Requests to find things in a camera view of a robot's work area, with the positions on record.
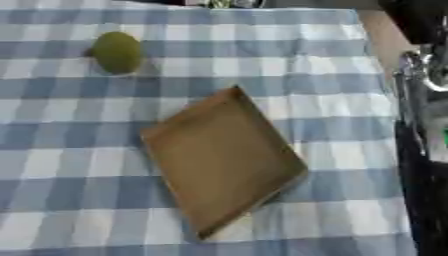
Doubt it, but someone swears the green round toy fruit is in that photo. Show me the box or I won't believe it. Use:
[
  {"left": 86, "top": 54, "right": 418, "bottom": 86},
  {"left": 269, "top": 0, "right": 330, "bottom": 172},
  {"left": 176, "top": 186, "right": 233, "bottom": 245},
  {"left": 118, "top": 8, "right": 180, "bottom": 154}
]
[{"left": 89, "top": 31, "right": 146, "bottom": 75}]

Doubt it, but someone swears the tan cardboard box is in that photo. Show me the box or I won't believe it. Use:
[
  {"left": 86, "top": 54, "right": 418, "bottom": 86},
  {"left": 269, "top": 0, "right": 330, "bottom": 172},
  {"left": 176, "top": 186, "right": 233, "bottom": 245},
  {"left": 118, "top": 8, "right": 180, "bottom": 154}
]
[{"left": 138, "top": 84, "right": 310, "bottom": 241}]

